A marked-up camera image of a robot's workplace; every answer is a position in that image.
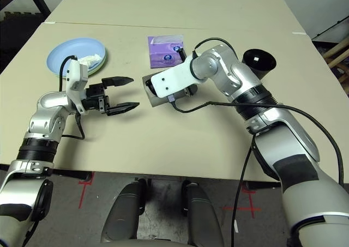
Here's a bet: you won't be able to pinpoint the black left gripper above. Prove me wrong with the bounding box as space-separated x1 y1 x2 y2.
81 76 140 117

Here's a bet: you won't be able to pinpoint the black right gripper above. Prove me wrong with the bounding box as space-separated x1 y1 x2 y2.
176 46 199 98

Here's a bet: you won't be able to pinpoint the grey glasses case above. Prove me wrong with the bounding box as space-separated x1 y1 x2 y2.
142 74 198 108

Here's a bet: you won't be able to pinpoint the white tissue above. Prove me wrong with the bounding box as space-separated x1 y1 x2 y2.
77 52 104 68

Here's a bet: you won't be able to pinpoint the blue plastic plate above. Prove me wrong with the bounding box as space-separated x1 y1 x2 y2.
46 38 106 76

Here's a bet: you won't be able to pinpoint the purple tissue box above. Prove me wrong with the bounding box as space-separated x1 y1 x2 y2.
147 34 186 69

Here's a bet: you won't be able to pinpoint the green plastic plate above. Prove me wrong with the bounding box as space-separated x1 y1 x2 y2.
57 49 109 76

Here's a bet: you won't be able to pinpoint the black plastic cup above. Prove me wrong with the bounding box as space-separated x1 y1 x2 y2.
242 48 278 80

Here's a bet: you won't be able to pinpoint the red floor tape cross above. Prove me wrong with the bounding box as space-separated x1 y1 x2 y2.
222 189 261 219
78 172 95 209

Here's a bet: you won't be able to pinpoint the grey robot left leg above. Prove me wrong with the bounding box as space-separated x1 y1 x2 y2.
100 179 149 245

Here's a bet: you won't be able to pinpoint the grey robot leg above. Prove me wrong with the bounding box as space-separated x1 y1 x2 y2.
100 179 149 245
181 180 224 247

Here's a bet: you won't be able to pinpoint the black foam mats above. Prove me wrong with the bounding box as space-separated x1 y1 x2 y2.
0 11 46 73

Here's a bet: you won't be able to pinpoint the side table with yellow edge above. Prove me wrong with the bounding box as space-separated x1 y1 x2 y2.
0 0 51 16

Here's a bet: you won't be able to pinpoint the grey robot right leg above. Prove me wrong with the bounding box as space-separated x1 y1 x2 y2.
181 180 224 247

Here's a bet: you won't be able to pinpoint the thin black rod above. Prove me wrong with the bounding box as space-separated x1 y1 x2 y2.
316 11 349 38

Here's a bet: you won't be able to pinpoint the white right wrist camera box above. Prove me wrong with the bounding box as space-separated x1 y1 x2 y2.
150 56 204 98

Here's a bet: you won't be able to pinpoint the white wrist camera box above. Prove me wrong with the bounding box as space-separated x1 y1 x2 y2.
65 59 89 114
150 56 204 98

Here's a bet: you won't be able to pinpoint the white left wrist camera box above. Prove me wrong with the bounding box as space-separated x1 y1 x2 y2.
65 59 89 114

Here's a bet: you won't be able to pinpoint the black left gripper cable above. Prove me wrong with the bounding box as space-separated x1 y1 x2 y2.
61 115 87 140

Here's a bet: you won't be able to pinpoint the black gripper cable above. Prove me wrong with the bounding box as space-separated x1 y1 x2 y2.
192 37 257 247
61 115 87 140

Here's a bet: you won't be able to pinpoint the black left camera cable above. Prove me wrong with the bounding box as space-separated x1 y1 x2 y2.
58 55 80 91

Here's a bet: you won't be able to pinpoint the black camera cable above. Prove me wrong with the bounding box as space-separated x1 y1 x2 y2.
58 55 80 91
166 94 344 186

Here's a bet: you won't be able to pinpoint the black right camera cable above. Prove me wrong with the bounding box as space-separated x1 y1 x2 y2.
166 94 344 186

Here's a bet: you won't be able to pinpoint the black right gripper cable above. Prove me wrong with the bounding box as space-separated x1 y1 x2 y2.
192 37 257 247

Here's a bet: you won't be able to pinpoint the wooden frame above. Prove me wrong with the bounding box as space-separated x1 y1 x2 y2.
323 37 349 95

